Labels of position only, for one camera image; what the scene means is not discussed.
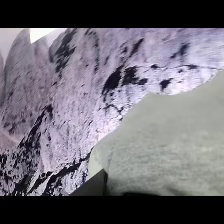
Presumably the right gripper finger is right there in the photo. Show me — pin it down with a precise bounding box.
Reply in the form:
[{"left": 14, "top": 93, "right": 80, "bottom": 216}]
[{"left": 70, "top": 168, "right": 109, "bottom": 197}]

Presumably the brown garment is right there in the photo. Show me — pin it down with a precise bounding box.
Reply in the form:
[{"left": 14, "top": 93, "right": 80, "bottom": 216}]
[{"left": 87, "top": 69, "right": 224, "bottom": 197}]

